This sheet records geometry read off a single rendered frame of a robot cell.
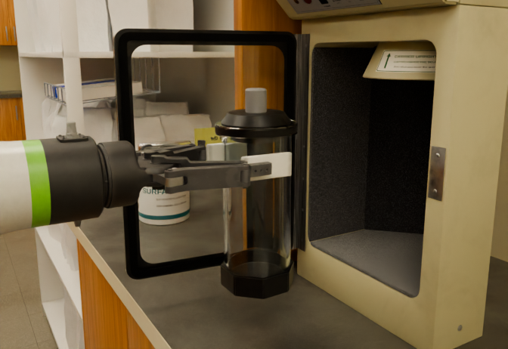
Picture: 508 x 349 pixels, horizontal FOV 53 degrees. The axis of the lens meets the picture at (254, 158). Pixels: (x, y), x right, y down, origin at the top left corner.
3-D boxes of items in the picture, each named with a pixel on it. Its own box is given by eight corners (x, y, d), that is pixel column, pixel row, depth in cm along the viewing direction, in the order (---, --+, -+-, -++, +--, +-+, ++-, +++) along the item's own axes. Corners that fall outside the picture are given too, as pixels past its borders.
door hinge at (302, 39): (297, 247, 95) (301, 34, 88) (305, 251, 93) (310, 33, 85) (290, 248, 95) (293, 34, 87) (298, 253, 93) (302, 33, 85)
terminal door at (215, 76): (293, 253, 94) (297, 31, 86) (126, 282, 82) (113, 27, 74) (291, 251, 94) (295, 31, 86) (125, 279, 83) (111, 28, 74)
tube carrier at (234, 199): (269, 252, 78) (268, 115, 73) (311, 279, 69) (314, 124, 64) (205, 268, 72) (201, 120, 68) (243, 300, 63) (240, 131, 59)
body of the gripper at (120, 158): (106, 149, 52) (189, 142, 57) (87, 137, 59) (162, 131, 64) (109, 218, 54) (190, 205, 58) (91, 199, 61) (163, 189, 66)
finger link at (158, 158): (152, 154, 59) (150, 156, 58) (247, 154, 60) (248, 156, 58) (153, 186, 60) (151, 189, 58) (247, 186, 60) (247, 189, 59)
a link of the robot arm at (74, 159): (40, 219, 59) (54, 244, 51) (32, 118, 56) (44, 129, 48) (93, 211, 62) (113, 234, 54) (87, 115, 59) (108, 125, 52)
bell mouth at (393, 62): (415, 74, 91) (417, 43, 90) (507, 78, 76) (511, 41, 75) (339, 76, 82) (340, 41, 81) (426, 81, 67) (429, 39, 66)
